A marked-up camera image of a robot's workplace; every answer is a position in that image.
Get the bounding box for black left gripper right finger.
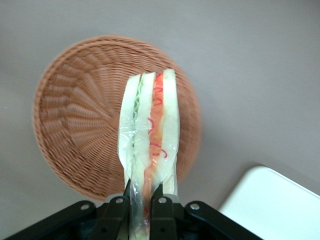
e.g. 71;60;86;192
149;184;263;240

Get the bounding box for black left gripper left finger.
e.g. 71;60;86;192
4;178;132;240

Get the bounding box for triangle sandwich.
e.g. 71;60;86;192
117;68;181;240

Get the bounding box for round brown wicker basket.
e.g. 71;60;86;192
32;34;202;202

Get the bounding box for cream rectangular tray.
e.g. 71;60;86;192
217;164;320;240

